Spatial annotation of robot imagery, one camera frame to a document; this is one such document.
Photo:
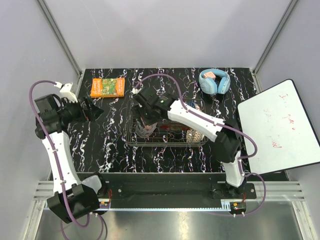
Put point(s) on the wire dish rack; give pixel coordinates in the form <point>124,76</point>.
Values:
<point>159,138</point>

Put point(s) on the orange book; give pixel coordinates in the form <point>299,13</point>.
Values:
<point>107,87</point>

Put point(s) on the white whiteboard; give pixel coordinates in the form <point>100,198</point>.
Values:
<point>279,125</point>

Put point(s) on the clear drinking glass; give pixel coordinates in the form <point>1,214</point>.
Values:
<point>142,132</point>

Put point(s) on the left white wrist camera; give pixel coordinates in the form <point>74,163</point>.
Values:
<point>65,91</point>

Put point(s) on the beige patterned bowl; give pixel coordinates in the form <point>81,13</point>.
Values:
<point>194,136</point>

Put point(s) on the light blue headphones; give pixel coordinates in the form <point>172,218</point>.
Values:
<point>219,85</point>

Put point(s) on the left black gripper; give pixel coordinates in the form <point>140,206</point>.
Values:
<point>89,114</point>

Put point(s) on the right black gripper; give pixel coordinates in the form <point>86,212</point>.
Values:
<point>138,112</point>

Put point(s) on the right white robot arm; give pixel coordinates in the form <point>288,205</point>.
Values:
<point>224,135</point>

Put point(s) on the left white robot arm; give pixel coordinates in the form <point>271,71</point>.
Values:
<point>72,198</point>

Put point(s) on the blue triangle pattern bowl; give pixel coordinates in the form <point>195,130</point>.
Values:
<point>194,105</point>

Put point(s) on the pink cube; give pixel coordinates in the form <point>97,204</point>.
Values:
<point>209,74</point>

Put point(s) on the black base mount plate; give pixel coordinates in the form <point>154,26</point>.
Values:
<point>124,185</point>

